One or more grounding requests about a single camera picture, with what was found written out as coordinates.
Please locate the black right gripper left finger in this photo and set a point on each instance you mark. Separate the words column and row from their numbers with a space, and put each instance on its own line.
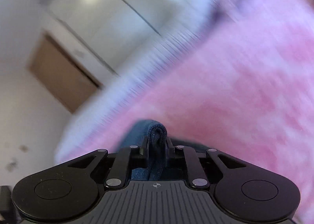
column 96, row 187

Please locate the blue denim jeans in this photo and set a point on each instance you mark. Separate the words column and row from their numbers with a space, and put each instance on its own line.
column 147, row 153

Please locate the pink fluffy floral blanket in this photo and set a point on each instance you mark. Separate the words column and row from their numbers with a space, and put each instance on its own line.
column 248, row 91

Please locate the cream wardrobe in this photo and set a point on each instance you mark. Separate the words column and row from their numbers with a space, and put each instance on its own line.
column 112, row 29

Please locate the white striped duvet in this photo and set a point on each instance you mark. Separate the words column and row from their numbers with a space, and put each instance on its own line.
column 152, row 62

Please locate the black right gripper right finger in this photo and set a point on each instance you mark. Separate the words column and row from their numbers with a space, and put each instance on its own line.
column 238, row 188

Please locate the brown wooden door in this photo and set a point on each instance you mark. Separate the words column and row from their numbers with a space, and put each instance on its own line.
column 67, row 81

